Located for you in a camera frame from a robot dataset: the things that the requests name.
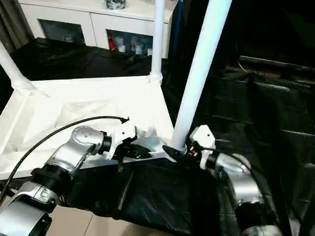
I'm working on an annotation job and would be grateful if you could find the white plastic table top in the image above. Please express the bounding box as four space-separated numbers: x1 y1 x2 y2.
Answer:
0 75 176 180

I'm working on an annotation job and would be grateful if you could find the blue upright panel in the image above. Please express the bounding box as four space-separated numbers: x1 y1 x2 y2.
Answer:
172 0 184 59

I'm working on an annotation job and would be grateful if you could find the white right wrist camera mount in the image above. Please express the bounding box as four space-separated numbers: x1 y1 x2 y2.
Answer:
190 124 216 170

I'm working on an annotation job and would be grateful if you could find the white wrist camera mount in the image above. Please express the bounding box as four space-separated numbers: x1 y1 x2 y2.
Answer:
190 124 216 170
102 120 138 160

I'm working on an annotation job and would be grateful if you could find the black long bar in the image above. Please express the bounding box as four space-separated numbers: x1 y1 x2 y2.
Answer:
240 56 315 71

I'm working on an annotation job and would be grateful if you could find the black plastic mat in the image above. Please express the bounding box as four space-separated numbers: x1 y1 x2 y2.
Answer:
0 36 315 236

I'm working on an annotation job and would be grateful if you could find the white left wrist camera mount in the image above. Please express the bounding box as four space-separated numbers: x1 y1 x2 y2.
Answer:
102 120 138 160

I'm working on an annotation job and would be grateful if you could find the grey curtain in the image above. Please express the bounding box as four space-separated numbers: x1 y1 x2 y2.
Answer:
0 0 34 50

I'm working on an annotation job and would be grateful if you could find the white cabinet with glass doors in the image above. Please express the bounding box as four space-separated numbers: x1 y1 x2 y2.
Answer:
18 0 174 59

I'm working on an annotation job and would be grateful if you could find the dark crumpled bag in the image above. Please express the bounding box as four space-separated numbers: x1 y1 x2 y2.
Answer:
104 0 127 9

